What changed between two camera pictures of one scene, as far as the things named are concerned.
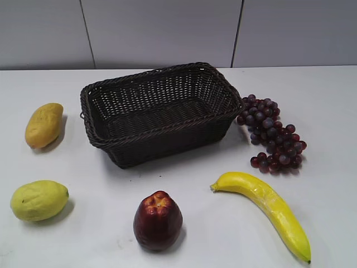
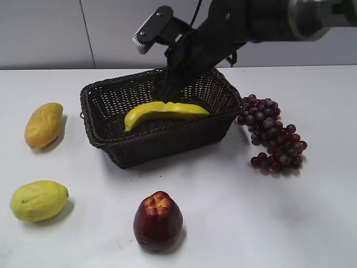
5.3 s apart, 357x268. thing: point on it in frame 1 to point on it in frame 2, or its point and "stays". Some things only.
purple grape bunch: [283, 146] stays
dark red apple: [158, 221] stays
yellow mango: [43, 127] stays
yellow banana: [239, 182] to [144, 109]
